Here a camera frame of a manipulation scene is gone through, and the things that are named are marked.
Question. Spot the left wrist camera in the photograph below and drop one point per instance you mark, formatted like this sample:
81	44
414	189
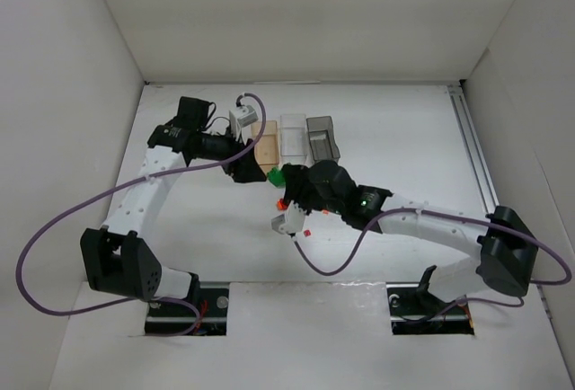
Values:
241	117

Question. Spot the orange red lego piece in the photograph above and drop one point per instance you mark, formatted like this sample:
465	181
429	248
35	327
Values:
281	205

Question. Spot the orange translucent container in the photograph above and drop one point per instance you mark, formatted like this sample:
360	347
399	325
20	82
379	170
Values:
267	150

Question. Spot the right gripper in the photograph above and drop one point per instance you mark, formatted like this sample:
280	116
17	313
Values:
296	188

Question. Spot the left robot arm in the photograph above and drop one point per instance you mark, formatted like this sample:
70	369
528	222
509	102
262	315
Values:
117	257

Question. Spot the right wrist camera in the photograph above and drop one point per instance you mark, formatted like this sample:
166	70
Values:
291	221

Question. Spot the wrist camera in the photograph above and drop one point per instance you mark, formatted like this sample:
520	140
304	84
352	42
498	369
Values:
291	221
241	117

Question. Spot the clear container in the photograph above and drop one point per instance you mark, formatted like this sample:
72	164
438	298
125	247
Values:
293	139

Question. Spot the green square lego brick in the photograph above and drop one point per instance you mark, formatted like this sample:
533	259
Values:
276	177

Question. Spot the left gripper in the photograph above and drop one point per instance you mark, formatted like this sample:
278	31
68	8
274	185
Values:
238	163

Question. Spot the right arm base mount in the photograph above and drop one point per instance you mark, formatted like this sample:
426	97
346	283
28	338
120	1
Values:
414	311

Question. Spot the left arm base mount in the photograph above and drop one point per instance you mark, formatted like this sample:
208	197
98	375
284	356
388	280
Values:
169	319

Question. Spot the grey translucent container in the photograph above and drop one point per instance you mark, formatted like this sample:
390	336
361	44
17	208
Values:
322	140

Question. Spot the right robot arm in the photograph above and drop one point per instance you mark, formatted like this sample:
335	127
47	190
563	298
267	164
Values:
497	252

